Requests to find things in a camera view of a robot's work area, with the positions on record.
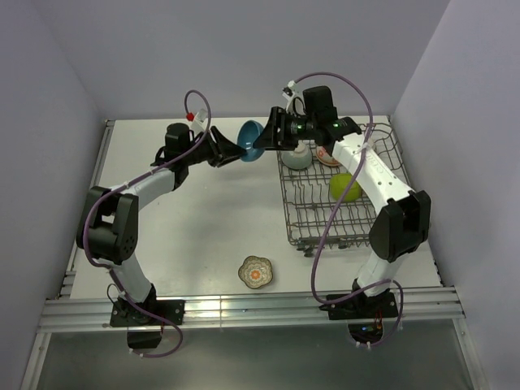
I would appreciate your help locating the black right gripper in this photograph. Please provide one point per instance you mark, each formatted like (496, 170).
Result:
(270, 138)

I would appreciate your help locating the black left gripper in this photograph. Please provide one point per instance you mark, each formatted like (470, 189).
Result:
(227, 150)

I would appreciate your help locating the blue ceramic bowl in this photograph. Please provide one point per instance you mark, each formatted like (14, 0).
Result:
(247, 135)

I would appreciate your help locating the pale green ceramic bowl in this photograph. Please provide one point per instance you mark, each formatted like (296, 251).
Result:
(298, 159)

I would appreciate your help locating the orange floral patterned bowl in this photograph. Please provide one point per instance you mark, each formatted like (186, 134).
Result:
(325, 158)

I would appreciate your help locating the white square bowl green outside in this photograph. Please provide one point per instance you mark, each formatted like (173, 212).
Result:
(339, 183)

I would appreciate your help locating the small flower shaped patterned dish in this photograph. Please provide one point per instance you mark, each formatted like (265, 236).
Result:
(256, 272)

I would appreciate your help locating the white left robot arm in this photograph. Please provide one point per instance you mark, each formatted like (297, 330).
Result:
(108, 231)

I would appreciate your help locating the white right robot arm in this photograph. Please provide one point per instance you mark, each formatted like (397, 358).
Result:
(402, 214)

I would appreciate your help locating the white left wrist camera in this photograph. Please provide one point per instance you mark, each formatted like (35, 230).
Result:
(197, 121)

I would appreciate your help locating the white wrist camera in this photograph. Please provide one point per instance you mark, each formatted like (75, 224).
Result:
(197, 121)
(295, 104)

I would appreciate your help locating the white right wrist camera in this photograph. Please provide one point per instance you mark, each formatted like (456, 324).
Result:
(295, 104)

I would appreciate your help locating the grey wire dish rack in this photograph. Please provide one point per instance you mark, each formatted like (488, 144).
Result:
(308, 202)

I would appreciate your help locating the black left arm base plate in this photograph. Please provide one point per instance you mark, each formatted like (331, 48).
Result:
(152, 314)

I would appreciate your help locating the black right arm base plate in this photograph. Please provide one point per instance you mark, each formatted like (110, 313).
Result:
(362, 307)

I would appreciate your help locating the aluminium frame rail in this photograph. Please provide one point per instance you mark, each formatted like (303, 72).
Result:
(249, 310)

